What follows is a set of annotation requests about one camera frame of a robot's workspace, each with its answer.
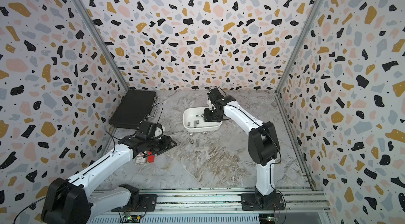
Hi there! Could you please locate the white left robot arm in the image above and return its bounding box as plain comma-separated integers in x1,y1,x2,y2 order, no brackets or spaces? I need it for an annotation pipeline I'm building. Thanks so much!
41,121,177,224

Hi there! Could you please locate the black tool case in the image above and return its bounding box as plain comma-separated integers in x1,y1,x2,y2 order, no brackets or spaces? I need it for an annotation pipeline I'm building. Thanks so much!
109,90,157,130

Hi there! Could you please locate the playing card box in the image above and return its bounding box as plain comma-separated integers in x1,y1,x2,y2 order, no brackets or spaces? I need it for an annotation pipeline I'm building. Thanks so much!
134,153,148,165

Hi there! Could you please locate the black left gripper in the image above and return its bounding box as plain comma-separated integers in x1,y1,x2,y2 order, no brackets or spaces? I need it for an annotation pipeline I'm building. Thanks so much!
146,135,178,155

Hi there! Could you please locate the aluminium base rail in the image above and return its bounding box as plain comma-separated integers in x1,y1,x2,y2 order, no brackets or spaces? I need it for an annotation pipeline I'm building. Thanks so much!
91,187,335,224

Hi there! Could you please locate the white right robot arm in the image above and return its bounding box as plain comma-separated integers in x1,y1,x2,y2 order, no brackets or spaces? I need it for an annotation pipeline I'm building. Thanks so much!
204,88,280,209

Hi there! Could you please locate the white plastic storage box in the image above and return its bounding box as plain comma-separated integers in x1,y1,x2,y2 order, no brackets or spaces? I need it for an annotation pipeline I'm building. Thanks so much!
182,107,222,133

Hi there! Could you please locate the red rectangular block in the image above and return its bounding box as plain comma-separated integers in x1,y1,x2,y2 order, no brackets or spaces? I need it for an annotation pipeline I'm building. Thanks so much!
147,152,155,163

